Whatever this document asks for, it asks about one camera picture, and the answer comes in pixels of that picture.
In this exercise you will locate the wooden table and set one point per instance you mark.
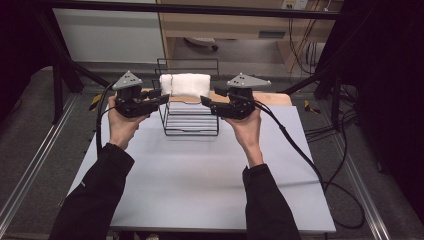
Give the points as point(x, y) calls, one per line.
point(276, 99)

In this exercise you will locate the white cabinet panel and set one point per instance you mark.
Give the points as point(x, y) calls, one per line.
point(106, 36)

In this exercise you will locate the aluminium floor rail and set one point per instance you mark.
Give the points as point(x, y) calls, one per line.
point(363, 190)
point(36, 160)

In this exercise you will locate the white chair base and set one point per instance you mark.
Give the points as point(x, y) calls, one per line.
point(200, 41)

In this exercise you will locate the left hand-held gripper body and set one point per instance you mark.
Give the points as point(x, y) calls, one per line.
point(131, 103)

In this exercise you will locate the light wooden desk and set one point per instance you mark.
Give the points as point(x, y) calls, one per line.
point(216, 28)

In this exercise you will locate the person's right hand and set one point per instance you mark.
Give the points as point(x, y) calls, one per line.
point(250, 133)

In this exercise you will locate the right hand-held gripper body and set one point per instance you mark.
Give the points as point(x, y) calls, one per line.
point(238, 106)

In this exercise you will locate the black curtain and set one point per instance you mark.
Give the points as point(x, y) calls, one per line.
point(20, 43)
point(390, 83)

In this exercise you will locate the yellow black floor tape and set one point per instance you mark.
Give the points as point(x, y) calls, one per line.
point(310, 107)
point(94, 101)

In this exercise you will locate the person's left hand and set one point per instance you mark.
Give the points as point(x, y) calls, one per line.
point(121, 130)

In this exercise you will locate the white wall outlet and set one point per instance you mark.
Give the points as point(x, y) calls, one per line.
point(295, 4)

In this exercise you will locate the white towel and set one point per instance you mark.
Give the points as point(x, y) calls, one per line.
point(190, 85)

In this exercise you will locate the black metal frame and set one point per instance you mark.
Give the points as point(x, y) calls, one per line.
point(200, 9)

